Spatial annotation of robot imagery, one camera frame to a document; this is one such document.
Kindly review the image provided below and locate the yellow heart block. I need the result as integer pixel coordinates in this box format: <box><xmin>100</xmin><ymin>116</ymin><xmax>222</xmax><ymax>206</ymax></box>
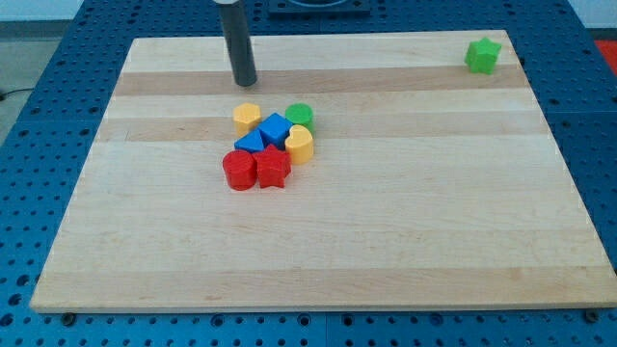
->
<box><xmin>284</xmin><ymin>124</ymin><xmax>314</xmax><ymax>165</ymax></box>

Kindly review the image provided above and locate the red star block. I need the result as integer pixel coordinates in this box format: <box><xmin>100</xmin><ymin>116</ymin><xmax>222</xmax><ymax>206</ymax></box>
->
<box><xmin>253</xmin><ymin>145</ymin><xmax>291</xmax><ymax>188</ymax></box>

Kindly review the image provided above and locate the blue cube block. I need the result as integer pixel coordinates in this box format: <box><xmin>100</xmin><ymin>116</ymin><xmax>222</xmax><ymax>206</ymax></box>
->
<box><xmin>257</xmin><ymin>113</ymin><xmax>293</xmax><ymax>150</ymax></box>

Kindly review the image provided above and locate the green cylinder block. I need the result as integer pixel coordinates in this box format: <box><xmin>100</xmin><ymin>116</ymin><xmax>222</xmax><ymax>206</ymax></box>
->
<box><xmin>284</xmin><ymin>103</ymin><xmax>314</xmax><ymax>134</ymax></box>

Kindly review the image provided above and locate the blue triangle block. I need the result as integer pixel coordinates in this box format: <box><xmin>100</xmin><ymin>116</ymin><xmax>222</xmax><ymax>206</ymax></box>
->
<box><xmin>234</xmin><ymin>129</ymin><xmax>265</xmax><ymax>153</ymax></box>

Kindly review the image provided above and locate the red cylinder block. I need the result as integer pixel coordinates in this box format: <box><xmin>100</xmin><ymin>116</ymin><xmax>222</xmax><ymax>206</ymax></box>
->
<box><xmin>222</xmin><ymin>149</ymin><xmax>256</xmax><ymax>191</ymax></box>

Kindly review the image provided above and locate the yellow hexagon block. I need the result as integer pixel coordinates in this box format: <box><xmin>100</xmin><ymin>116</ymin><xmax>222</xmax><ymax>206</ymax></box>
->
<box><xmin>232</xmin><ymin>103</ymin><xmax>262</xmax><ymax>137</ymax></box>

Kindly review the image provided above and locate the wooden board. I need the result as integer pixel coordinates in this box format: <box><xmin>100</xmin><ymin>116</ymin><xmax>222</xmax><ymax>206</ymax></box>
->
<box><xmin>30</xmin><ymin>30</ymin><xmax>616</xmax><ymax>313</ymax></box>

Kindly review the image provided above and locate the gray cylindrical pusher rod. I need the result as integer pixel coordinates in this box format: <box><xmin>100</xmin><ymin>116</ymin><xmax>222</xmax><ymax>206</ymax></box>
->
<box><xmin>214</xmin><ymin>0</ymin><xmax>257</xmax><ymax>87</ymax></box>

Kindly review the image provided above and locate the green star block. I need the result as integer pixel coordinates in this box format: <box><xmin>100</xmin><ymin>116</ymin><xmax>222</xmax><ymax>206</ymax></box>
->
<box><xmin>464</xmin><ymin>38</ymin><xmax>502</xmax><ymax>75</ymax></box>

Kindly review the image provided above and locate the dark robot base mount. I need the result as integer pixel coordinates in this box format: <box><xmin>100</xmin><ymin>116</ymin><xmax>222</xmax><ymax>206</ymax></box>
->
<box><xmin>266</xmin><ymin>0</ymin><xmax>371</xmax><ymax>16</ymax></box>

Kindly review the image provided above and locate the black cable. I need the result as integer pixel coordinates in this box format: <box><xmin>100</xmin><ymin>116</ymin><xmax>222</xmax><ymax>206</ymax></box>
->
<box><xmin>0</xmin><ymin>87</ymin><xmax>35</xmax><ymax>101</ymax></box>

